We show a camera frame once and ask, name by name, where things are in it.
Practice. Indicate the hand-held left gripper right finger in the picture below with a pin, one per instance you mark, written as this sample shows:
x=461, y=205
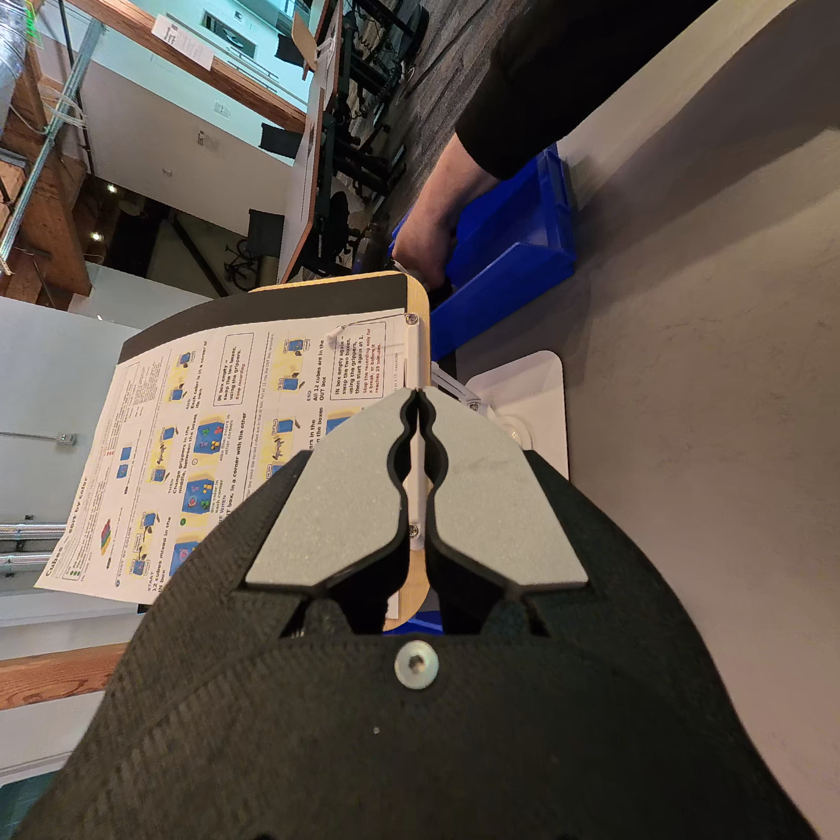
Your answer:
x=512, y=512

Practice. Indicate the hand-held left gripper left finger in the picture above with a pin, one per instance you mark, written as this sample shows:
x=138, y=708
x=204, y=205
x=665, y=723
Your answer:
x=328, y=512

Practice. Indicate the person's right forearm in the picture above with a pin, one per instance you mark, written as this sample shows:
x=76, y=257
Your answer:
x=558, y=79

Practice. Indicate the person's right hand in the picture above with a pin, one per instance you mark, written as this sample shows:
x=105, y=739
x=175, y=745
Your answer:
x=426, y=243

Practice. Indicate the printed instruction sheet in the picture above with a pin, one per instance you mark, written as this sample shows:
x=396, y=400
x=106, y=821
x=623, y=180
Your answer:
x=197, y=407

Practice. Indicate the wooden rimmed document board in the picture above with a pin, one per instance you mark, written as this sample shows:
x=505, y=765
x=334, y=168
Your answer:
x=262, y=308

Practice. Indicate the long white topped table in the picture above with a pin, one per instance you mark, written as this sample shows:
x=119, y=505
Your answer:
x=308, y=164

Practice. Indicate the bicycle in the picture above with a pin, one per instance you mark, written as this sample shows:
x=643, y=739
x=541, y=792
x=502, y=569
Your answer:
x=241, y=262

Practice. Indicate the wooden railing beam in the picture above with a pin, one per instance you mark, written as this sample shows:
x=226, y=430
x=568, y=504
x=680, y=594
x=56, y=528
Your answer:
x=262, y=98

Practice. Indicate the grey conduit box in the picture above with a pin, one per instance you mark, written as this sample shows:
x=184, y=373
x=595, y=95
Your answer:
x=65, y=439

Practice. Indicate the grey metal pipes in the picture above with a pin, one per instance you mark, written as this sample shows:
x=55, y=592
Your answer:
x=26, y=548

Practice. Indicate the wooden ledge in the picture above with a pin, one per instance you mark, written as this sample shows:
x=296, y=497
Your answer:
x=59, y=676

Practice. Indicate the white paper sign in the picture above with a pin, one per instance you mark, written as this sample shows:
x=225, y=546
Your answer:
x=182, y=43

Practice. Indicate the white stand bracket arms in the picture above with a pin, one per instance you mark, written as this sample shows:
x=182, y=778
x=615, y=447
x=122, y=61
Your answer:
x=459, y=387

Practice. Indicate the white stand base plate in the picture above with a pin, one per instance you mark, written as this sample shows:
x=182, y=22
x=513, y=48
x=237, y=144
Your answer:
x=538, y=394

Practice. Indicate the silver ventilation duct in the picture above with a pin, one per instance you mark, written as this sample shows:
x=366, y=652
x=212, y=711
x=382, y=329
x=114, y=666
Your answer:
x=13, y=39

